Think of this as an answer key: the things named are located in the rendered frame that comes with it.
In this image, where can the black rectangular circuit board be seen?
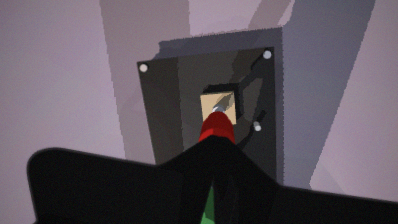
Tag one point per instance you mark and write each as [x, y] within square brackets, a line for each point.
[179, 116]

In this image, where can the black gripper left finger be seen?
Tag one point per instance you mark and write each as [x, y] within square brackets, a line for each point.
[101, 189]

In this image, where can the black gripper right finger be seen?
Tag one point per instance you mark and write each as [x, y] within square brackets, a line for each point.
[245, 194]

